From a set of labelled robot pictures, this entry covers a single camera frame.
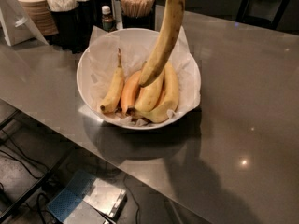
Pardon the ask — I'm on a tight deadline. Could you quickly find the white paper liner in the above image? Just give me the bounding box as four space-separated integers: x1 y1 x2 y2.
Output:
88 24 200 127

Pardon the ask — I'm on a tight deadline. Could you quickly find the orange-tinted hidden banana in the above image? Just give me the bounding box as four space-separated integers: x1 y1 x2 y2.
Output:
121 71 141 114

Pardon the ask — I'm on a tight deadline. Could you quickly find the small brown glass bottle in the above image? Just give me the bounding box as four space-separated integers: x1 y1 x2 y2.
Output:
102 6 113 32

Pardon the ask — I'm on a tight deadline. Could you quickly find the long-stemmed yellow banana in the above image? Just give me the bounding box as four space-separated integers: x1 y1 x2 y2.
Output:
139 0 185 87

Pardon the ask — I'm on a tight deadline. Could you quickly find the black holder with packets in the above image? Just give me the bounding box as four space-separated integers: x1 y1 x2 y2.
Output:
47 0 97 53

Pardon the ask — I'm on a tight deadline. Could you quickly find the black cup of stir sticks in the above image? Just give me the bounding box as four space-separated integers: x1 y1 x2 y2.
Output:
120 0 155 30

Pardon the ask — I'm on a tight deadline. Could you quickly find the white bowl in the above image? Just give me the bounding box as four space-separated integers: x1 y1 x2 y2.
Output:
76 27 202 131

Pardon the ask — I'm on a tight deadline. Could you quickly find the black metal table leg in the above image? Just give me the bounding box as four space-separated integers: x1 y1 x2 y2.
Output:
0 147 73 224

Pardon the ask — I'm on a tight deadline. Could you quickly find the stack of paper cups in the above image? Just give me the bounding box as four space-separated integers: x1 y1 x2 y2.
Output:
18 0 58 36

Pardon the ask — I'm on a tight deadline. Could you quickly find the grey metal box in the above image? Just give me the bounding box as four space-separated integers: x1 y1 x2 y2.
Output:
64 177 128 224

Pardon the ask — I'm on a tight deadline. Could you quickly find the rightmost yellow banana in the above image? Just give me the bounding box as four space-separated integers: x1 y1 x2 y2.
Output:
135 63 179 123

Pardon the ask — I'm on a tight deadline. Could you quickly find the black floor cable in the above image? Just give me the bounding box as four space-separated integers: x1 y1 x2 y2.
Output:
0 129 50 180

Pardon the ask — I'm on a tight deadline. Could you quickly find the blue perforated foot pedal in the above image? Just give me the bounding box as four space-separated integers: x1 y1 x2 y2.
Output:
47 170 96 223

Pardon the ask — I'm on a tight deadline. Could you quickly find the middle yellow banana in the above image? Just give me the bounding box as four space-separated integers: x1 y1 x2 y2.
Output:
135 73 164 112

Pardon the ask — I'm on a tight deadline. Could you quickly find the leftmost yellow banana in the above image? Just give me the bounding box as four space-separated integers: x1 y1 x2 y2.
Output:
100 49 124 114

